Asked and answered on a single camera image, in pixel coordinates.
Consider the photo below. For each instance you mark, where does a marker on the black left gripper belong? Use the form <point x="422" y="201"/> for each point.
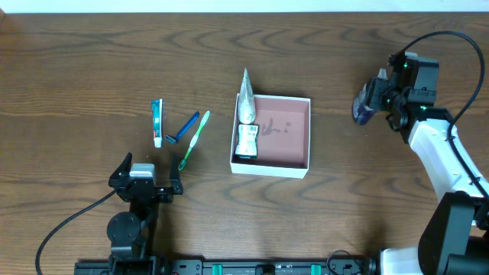
<point x="143" y="192"/>

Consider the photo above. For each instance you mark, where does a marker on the blue disposable razor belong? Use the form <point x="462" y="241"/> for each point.
<point x="183" y="130"/>

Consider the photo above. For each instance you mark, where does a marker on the green toothpaste tube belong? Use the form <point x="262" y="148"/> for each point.
<point x="157" y="107"/>

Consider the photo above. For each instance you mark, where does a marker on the white shampoo tube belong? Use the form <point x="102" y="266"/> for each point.
<point x="246" y="147"/>

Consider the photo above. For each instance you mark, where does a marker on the green white toothbrush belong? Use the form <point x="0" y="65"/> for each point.
<point x="195" y="139"/>

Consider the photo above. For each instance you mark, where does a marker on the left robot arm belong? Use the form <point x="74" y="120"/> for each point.
<point x="131" y="233"/>

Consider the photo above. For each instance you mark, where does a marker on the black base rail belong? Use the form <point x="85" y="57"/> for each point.
<point x="340" y="265"/>

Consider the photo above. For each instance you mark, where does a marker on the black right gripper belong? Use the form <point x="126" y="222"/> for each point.
<point x="377" y="95"/>

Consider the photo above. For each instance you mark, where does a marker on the white box with red bottom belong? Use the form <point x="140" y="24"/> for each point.
<point x="283" y="139"/>

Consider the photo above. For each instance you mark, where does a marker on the dark blue spray bottle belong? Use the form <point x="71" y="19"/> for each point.
<point x="360" y="113"/>

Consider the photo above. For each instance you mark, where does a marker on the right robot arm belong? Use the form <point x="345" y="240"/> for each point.
<point x="445" y="246"/>

